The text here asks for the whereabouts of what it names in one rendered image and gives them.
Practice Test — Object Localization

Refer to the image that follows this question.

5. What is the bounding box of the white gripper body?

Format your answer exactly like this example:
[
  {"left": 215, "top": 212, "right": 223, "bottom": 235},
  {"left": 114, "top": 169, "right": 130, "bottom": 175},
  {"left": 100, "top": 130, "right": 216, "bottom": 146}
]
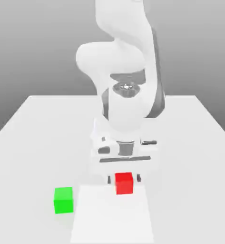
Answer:
[{"left": 90, "top": 152, "right": 159, "bottom": 176}]

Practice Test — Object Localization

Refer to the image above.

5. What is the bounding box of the small red cube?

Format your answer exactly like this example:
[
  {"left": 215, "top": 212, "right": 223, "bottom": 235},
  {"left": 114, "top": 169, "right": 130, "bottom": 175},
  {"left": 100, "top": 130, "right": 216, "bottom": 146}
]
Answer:
[{"left": 114, "top": 172, "right": 134, "bottom": 195}]

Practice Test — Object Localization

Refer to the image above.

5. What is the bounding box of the small green cube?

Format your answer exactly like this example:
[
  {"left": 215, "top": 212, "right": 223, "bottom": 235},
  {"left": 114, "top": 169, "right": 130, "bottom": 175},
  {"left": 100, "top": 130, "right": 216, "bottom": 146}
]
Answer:
[{"left": 53, "top": 186, "right": 75, "bottom": 214}]

